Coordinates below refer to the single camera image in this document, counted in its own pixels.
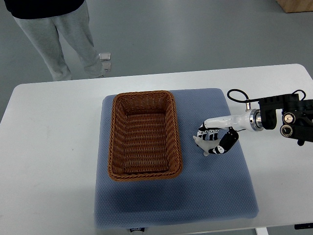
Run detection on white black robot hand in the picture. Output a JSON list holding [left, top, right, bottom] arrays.
[[196, 109, 263, 155]]

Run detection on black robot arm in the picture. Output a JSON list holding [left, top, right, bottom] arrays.
[[258, 90, 313, 146]]

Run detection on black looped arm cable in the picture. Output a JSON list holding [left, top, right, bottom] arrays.
[[226, 89, 260, 110]]

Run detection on grey floor plate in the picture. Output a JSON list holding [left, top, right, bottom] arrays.
[[102, 61, 111, 71], [99, 52, 111, 61]]

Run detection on black table control panel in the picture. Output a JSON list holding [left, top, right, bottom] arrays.
[[294, 223, 313, 230]]

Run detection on blue quilted mat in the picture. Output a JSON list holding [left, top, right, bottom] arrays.
[[94, 88, 259, 230]]

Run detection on white bear figurine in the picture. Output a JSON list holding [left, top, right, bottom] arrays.
[[193, 136, 220, 157]]

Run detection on wooden box corner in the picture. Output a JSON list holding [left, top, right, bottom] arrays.
[[276, 0, 313, 13]]

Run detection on brown wicker basket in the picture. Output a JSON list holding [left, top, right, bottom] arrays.
[[108, 91, 183, 182]]

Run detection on lower grey floor plate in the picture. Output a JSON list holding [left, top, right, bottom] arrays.
[[102, 61, 111, 71]]

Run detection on upper grey floor plate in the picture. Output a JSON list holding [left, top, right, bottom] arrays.
[[99, 52, 111, 61]]

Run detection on person in grey trousers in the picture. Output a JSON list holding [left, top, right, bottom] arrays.
[[4, 0, 105, 81]]

